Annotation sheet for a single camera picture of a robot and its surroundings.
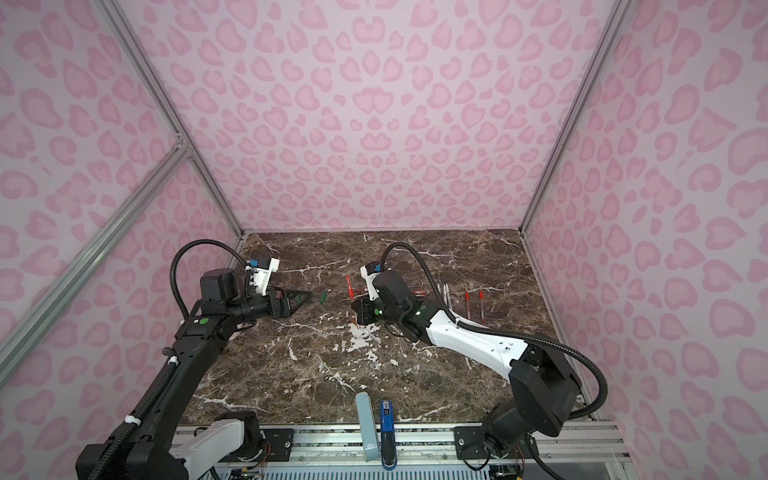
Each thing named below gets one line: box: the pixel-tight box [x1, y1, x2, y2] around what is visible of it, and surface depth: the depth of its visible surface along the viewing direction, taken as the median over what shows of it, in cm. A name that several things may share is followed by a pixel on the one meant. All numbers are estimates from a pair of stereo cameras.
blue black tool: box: [380, 400, 397, 471], surface depth 73 cm
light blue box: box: [355, 392, 379, 462], surface depth 74 cm
